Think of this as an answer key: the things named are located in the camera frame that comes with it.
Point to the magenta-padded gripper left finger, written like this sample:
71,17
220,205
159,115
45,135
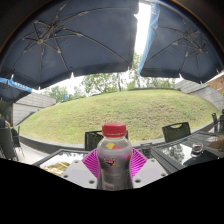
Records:
80,173

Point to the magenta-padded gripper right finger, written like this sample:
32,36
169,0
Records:
150,171

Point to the red-capped drink bottle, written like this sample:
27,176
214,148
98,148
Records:
114,160

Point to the grey umbrella pole stub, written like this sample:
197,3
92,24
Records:
145,150

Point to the yellow snack packet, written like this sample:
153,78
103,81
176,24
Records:
56,167

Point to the black mesh-back chair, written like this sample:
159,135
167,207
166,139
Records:
219,122
176,132
91,140

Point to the glass ashtray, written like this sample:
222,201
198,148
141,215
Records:
197,149

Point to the dark wicker chair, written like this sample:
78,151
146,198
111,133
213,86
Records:
16,136
6,143

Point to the navy umbrella with blue band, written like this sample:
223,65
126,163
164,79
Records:
11,91

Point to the navy umbrella with light-blue flap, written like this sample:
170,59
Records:
183,46

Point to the large navy patio umbrella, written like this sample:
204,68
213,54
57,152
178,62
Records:
66,43

